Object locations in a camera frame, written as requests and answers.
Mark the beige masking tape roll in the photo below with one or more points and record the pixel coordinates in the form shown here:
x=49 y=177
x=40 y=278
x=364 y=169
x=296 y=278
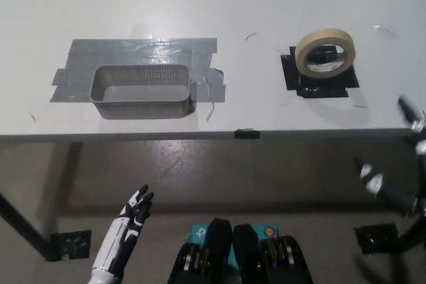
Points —
x=301 y=61

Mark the small grey mesh container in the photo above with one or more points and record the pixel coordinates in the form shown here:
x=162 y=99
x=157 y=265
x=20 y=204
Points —
x=139 y=109

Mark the black metal table leg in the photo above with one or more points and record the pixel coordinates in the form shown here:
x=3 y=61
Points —
x=411 y=234
x=23 y=224

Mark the black tape square patch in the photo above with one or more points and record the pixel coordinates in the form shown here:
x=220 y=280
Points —
x=321 y=91

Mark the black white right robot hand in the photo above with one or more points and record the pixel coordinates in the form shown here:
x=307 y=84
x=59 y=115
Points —
x=372 y=181

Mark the black teal robot body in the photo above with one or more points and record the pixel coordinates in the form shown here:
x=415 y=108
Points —
x=216 y=247

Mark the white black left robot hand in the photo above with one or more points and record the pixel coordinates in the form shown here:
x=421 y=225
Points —
x=116 y=240

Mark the grey duct tape patch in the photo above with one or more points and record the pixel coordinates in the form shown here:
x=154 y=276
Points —
x=139 y=51

